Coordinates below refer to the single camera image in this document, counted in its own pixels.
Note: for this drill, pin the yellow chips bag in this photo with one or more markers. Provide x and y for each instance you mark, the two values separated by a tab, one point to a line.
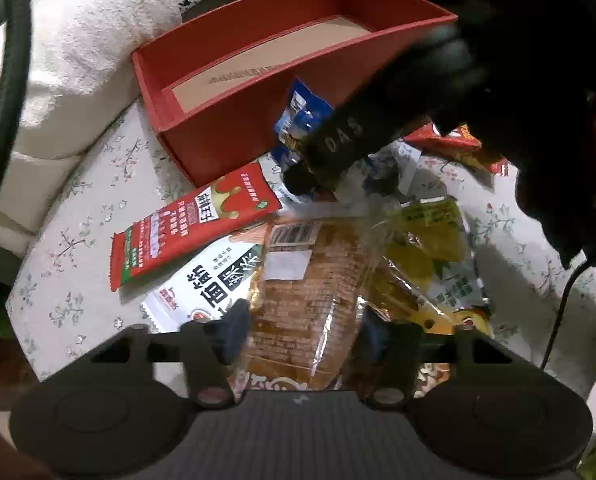
428	319

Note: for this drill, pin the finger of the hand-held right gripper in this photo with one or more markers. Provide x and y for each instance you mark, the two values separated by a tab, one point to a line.
348	135

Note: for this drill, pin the red cardboard box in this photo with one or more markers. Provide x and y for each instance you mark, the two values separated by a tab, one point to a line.
237	125

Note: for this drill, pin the sliced bread loaf bag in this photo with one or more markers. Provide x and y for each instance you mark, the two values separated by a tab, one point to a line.
303	300

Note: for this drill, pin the brown patterned packet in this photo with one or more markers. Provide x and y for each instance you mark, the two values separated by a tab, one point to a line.
430	377

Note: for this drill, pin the cream sofa cushion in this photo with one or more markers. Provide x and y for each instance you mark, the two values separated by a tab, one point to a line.
27	195

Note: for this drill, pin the white black-lettered snack packet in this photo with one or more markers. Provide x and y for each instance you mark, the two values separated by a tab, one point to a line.
202	285

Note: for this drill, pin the blue snack packet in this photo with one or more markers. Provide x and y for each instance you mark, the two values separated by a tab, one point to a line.
298	110

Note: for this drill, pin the white fluffy blanket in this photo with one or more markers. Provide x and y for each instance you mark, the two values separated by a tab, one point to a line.
87	50

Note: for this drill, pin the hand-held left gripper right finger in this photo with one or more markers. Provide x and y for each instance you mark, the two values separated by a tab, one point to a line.
373	335

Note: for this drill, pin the yellow mango snack packet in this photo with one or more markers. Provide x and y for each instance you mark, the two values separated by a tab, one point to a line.
428	240

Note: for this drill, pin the orange red snack packet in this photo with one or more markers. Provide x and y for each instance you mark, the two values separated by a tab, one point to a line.
458	147

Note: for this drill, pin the white printed plastic packet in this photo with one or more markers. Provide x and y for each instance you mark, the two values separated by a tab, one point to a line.
393	162

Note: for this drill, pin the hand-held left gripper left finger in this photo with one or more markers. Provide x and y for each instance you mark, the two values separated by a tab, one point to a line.
230	332

